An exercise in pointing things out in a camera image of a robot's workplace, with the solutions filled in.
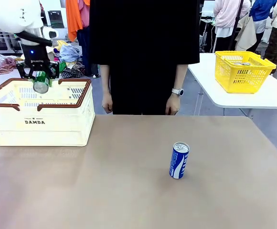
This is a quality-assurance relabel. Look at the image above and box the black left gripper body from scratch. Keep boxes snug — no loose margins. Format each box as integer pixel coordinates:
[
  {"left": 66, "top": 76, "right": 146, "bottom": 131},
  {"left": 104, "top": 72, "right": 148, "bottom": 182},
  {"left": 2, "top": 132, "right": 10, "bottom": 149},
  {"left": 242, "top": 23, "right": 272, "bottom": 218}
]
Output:
[{"left": 21, "top": 44, "right": 51, "bottom": 72}]

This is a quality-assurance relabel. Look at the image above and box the green drink can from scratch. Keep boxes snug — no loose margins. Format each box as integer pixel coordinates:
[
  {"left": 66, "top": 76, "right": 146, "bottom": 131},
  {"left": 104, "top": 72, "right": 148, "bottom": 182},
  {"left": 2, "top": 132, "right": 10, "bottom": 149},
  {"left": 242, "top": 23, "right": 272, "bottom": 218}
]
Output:
[{"left": 32, "top": 71, "right": 51, "bottom": 94}]

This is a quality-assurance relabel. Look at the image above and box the blue drink can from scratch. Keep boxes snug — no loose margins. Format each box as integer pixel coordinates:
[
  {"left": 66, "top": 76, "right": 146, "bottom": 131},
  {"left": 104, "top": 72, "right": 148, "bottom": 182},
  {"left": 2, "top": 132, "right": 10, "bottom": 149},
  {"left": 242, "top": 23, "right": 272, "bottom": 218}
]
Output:
[{"left": 169, "top": 141, "right": 190, "bottom": 180}]

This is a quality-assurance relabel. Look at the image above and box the person's right forearm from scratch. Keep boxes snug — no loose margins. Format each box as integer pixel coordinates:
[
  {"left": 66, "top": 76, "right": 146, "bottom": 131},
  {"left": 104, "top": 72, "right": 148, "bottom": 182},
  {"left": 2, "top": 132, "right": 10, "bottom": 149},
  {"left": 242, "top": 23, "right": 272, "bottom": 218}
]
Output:
[{"left": 100, "top": 63, "right": 113, "bottom": 96}]

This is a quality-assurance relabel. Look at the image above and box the person's left forearm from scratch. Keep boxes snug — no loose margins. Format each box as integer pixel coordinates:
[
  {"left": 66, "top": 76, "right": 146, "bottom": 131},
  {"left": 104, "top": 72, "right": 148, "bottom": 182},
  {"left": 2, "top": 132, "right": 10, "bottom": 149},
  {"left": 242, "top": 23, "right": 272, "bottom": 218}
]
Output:
[{"left": 173, "top": 63, "right": 188, "bottom": 90}]

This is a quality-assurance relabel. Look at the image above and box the cream plastic shopping basket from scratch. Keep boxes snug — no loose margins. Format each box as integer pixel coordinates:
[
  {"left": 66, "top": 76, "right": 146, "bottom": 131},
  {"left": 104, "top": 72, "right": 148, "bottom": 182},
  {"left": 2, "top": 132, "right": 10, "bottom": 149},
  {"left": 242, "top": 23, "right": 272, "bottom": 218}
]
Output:
[{"left": 0, "top": 78, "right": 96, "bottom": 147}]

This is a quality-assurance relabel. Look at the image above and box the yellow plastic basket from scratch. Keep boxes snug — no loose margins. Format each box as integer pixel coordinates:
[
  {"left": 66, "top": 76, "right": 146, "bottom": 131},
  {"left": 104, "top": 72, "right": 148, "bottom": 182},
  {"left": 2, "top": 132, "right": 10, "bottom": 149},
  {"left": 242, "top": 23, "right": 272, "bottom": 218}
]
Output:
[{"left": 214, "top": 50, "right": 277, "bottom": 94}]

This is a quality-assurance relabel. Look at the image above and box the person's right hand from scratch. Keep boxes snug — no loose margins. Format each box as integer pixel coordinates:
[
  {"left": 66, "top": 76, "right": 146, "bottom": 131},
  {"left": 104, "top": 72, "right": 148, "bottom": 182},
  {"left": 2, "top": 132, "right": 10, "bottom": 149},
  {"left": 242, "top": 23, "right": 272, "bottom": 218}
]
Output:
[{"left": 101, "top": 93, "right": 114, "bottom": 114}]

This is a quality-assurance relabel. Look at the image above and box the person's left hand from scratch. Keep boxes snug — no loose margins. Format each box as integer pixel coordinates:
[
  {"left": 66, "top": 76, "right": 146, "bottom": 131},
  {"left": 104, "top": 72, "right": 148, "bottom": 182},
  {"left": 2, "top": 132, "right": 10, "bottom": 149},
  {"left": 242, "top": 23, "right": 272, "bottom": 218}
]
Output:
[{"left": 165, "top": 94, "right": 182, "bottom": 116}]

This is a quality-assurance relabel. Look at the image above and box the green cloth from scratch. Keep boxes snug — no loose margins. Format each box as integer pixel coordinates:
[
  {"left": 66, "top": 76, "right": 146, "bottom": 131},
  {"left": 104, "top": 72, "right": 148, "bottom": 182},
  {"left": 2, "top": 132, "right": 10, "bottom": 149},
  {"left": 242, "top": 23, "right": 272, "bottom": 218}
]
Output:
[{"left": 58, "top": 61, "right": 69, "bottom": 73}]

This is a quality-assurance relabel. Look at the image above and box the red patterned cloth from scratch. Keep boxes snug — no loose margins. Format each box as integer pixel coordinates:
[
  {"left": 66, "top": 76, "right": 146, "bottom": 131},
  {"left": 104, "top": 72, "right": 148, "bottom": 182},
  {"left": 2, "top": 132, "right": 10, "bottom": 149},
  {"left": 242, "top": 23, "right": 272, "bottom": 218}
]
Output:
[{"left": 0, "top": 57, "right": 19, "bottom": 76}]

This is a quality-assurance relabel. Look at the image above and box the checkered cloth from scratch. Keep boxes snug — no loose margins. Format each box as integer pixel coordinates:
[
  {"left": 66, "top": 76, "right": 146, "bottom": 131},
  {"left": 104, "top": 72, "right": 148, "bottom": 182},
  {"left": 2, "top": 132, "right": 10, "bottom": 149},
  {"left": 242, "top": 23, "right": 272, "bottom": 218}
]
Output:
[{"left": 61, "top": 68, "right": 85, "bottom": 79}]

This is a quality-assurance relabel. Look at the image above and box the light blue cloth heap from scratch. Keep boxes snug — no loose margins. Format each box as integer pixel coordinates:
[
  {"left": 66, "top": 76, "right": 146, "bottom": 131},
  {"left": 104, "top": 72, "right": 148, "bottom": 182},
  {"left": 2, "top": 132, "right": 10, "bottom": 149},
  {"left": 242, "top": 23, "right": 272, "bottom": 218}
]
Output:
[{"left": 59, "top": 43, "right": 82, "bottom": 63}]

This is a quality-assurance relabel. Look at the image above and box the yellow cloth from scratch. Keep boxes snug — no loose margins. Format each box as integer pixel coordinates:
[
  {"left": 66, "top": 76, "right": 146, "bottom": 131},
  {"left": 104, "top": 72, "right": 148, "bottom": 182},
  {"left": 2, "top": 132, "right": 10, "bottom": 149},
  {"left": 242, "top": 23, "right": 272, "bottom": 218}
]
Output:
[{"left": 56, "top": 40, "right": 69, "bottom": 50}]

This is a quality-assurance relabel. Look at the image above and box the grey metal workbench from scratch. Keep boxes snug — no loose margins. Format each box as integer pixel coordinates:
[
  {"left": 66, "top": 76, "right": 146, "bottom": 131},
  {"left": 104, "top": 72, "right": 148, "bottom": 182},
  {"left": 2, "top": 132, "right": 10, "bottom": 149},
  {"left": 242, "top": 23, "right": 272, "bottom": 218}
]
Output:
[{"left": 0, "top": 30, "right": 23, "bottom": 55}]

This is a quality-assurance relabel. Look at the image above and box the dark square box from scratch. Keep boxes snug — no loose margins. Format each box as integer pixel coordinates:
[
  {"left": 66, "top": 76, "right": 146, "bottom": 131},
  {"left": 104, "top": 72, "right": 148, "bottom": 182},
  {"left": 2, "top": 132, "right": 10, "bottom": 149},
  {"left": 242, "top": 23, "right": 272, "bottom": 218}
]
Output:
[{"left": 48, "top": 10, "right": 64, "bottom": 29}]

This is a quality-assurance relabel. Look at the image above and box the person in orange pink top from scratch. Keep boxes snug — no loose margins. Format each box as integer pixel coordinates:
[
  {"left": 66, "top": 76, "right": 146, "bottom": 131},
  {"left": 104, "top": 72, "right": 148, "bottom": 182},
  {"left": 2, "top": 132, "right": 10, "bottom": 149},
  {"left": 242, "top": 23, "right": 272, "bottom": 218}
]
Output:
[{"left": 65, "top": 0, "right": 100, "bottom": 78}]

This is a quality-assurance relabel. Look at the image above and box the person's black shirt torso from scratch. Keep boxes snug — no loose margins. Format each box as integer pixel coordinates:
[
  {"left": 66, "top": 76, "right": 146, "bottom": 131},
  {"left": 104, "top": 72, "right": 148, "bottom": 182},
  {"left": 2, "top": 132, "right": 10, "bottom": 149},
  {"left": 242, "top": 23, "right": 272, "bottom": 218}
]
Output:
[{"left": 88, "top": 0, "right": 201, "bottom": 115}]

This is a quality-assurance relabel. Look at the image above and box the person in pink hoodie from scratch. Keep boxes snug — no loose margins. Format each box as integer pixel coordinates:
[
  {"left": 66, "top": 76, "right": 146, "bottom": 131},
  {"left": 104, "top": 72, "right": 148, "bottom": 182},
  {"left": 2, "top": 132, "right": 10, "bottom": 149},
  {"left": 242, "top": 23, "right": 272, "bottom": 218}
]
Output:
[{"left": 213, "top": 0, "right": 251, "bottom": 52}]

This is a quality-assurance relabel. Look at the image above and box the black slanted pole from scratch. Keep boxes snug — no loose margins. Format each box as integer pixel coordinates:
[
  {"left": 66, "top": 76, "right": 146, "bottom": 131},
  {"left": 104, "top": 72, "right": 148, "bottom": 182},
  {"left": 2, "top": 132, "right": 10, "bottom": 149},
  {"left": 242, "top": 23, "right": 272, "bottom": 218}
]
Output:
[{"left": 231, "top": 0, "right": 245, "bottom": 51}]

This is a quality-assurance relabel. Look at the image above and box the beige hanging jacket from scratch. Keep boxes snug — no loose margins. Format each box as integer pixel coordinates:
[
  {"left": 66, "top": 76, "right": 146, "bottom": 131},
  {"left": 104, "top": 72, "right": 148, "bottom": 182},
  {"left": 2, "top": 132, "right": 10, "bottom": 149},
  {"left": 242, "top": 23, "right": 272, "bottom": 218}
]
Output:
[{"left": 235, "top": 15, "right": 257, "bottom": 52}]

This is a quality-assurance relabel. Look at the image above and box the person in blue jacket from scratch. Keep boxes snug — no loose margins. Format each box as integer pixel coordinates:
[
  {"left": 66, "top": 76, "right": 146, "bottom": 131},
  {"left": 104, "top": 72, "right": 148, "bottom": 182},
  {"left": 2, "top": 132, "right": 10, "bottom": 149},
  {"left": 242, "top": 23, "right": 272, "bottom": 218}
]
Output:
[{"left": 249, "top": 0, "right": 277, "bottom": 54}]

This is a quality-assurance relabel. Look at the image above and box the white side table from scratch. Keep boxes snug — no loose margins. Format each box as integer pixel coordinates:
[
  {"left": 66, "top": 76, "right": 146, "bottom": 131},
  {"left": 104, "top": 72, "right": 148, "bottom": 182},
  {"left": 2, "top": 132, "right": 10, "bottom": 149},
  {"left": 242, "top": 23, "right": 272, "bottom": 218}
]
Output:
[{"left": 188, "top": 52, "right": 277, "bottom": 117}]

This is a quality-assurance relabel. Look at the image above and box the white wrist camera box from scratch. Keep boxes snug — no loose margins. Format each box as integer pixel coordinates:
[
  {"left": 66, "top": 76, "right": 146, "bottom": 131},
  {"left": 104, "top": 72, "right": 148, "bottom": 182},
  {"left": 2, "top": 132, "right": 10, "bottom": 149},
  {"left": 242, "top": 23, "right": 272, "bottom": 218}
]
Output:
[{"left": 42, "top": 25, "right": 59, "bottom": 40}]

